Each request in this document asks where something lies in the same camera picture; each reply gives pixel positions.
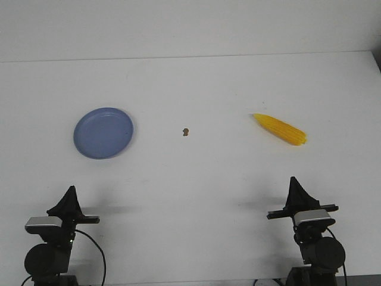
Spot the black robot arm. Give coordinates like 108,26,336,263
267,176,346,285
24,185,107,285

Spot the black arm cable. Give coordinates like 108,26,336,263
324,228,349,286
17,228,107,286

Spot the yellow corn cob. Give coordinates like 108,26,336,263
252,113,307,146

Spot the blue round plate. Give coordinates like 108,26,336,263
73,107,134,160

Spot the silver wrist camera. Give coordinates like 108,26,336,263
293,209,333,226
24,216,63,234

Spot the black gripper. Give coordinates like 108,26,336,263
267,176,339,245
39,185,100,249

